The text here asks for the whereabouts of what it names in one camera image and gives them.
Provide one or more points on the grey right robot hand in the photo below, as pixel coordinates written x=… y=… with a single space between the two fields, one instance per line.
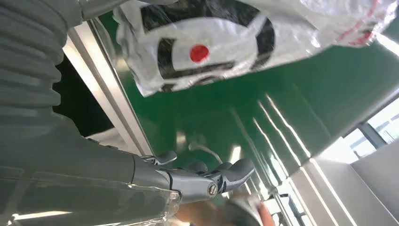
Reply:
x=78 y=181

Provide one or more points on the green conveyor belt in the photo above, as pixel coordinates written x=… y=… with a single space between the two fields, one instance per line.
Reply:
x=218 y=118

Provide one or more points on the aluminium conveyor frame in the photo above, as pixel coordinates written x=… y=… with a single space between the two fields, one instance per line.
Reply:
x=103 y=93

